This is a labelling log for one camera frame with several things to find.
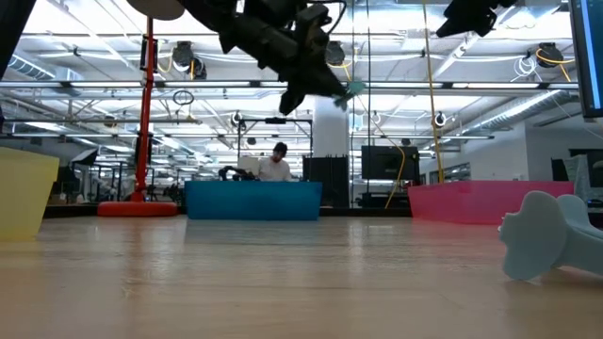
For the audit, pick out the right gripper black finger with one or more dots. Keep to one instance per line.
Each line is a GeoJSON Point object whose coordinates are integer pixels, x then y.
{"type": "Point", "coordinates": [484, 26]}
{"type": "Point", "coordinates": [452, 28]}

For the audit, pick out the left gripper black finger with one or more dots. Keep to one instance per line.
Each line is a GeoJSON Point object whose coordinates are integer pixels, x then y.
{"type": "Point", "coordinates": [327, 82]}
{"type": "Point", "coordinates": [292, 99]}

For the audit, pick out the teal staple remover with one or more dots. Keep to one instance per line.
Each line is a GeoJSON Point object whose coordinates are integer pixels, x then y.
{"type": "Point", "coordinates": [354, 88]}

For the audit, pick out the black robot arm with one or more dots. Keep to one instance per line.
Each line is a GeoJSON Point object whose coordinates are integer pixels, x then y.
{"type": "Point", "coordinates": [235, 173]}

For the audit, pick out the pale aqua stapler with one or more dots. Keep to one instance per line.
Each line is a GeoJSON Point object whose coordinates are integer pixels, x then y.
{"type": "Point", "coordinates": [532, 235]}

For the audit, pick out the white building column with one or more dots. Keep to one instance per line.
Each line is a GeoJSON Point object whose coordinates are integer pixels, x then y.
{"type": "Point", "coordinates": [331, 132]}

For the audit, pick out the small white board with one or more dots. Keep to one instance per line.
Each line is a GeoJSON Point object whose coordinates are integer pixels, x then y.
{"type": "Point", "coordinates": [247, 165]}

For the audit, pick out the black cabinet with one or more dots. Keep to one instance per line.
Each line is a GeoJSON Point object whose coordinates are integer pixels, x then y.
{"type": "Point", "coordinates": [326, 181]}

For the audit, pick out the black display screen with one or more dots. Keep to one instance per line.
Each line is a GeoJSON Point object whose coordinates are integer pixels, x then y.
{"type": "Point", "coordinates": [390, 162]}

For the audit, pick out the computer monitor with blue screen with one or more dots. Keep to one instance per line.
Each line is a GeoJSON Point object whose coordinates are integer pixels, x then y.
{"type": "Point", "coordinates": [589, 56]}

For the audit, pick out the blue plastic bin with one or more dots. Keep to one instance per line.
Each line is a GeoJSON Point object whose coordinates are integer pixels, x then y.
{"type": "Point", "coordinates": [249, 200]}

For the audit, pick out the red-orange pole stand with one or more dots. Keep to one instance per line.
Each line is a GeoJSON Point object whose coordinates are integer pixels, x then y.
{"type": "Point", "coordinates": [143, 141]}

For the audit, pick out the pink plastic bin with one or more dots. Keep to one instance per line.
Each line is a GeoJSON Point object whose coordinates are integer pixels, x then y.
{"type": "Point", "coordinates": [471, 202]}

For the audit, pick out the black studio softbox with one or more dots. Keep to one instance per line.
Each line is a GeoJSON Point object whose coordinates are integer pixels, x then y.
{"type": "Point", "coordinates": [85, 157]}

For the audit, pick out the yellow plastic bin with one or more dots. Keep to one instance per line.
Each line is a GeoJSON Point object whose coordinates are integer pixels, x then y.
{"type": "Point", "coordinates": [23, 193]}

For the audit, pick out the black frame rig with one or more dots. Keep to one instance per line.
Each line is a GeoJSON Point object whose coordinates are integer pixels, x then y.
{"type": "Point", "coordinates": [275, 121]}

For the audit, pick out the silver ribbed ventilation duct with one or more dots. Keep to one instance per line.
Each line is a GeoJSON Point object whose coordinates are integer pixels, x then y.
{"type": "Point", "coordinates": [28, 68]}
{"type": "Point", "coordinates": [518, 110]}

